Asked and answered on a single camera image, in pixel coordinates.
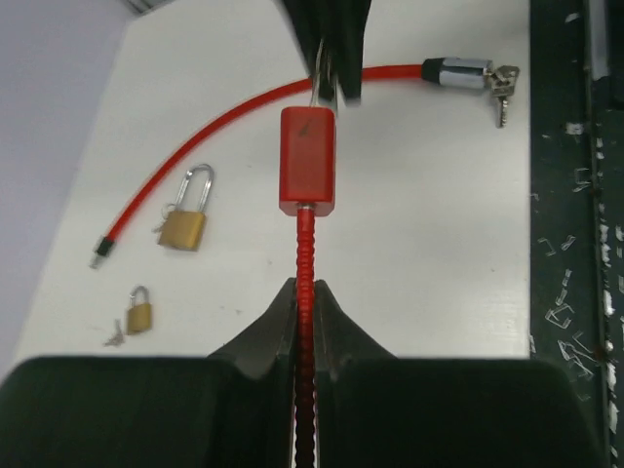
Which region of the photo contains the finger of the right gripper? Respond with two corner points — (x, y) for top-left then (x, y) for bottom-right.
(326, 0), (371, 105)
(281, 0), (332, 78)

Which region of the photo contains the red cable lock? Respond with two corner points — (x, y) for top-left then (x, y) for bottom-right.
(90, 58), (520, 269)

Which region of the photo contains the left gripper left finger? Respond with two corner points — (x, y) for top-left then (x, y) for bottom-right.
(1, 280), (295, 467)

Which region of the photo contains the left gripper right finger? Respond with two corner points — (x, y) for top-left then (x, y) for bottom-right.
(314, 281), (606, 467)

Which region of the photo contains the small brass padlock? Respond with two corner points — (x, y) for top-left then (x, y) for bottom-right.
(126, 285), (152, 335)

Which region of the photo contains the large brass padlock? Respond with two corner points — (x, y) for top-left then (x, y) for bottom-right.
(154, 164), (215, 252)

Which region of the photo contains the small silver key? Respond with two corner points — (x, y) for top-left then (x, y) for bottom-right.
(102, 319), (126, 347)

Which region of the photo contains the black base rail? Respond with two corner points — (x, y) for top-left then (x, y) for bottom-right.
(529, 1), (623, 467)

